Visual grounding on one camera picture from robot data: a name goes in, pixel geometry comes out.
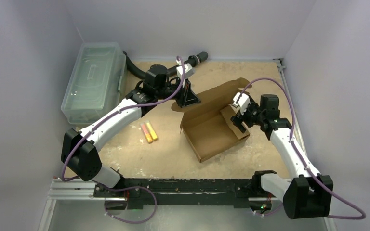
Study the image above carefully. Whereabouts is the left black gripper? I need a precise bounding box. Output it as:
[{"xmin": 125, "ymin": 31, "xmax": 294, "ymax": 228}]
[{"xmin": 155, "ymin": 76, "xmax": 201, "ymax": 108}]

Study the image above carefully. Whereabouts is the brown cardboard box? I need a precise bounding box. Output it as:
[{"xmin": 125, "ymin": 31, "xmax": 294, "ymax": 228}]
[{"xmin": 171, "ymin": 78, "xmax": 250, "ymax": 163}]

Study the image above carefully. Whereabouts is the yellow marker pen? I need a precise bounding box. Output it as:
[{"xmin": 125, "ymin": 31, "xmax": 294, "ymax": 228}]
[{"xmin": 145, "ymin": 121, "xmax": 158, "ymax": 141}]

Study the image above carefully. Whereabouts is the orange marker pen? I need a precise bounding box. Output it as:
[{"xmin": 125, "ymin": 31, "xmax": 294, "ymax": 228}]
[{"xmin": 140, "ymin": 123, "xmax": 153, "ymax": 143}]

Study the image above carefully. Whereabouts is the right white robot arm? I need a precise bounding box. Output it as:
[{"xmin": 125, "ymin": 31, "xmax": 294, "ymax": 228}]
[{"xmin": 231, "ymin": 93, "xmax": 333, "ymax": 219}]

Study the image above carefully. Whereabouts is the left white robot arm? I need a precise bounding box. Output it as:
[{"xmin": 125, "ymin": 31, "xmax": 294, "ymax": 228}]
[{"xmin": 61, "ymin": 64, "xmax": 200, "ymax": 197}]

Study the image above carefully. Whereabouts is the clear plastic storage bin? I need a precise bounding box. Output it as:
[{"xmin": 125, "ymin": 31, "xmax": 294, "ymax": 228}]
[{"xmin": 61, "ymin": 42, "xmax": 127, "ymax": 126}]

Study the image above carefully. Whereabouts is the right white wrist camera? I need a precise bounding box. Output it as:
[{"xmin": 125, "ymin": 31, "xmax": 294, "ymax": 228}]
[{"xmin": 232, "ymin": 92, "xmax": 251, "ymax": 115}]

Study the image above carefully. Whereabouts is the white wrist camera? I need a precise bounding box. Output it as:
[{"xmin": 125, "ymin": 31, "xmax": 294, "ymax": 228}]
[
  {"xmin": 176, "ymin": 64, "xmax": 195, "ymax": 79},
  {"xmin": 232, "ymin": 92, "xmax": 251, "ymax": 115}
]

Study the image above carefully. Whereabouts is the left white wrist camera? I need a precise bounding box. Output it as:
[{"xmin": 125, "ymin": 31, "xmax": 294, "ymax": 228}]
[{"xmin": 176, "ymin": 64, "xmax": 195, "ymax": 79}]

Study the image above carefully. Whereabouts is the black corrugated hose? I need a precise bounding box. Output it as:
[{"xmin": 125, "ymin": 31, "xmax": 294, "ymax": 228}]
[{"xmin": 122, "ymin": 51, "xmax": 209, "ymax": 80}]

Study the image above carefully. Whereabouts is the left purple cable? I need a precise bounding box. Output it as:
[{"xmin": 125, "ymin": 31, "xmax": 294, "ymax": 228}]
[{"xmin": 60, "ymin": 56, "xmax": 186, "ymax": 225}]

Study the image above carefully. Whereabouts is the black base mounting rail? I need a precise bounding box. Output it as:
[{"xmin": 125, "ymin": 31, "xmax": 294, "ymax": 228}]
[{"xmin": 93, "ymin": 178, "xmax": 276, "ymax": 210}]

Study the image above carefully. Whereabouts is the aluminium frame extrusion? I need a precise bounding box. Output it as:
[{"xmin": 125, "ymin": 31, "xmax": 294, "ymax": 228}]
[{"xmin": 48, "ymin": 179, "xmax": 95, "ymax": 200}]

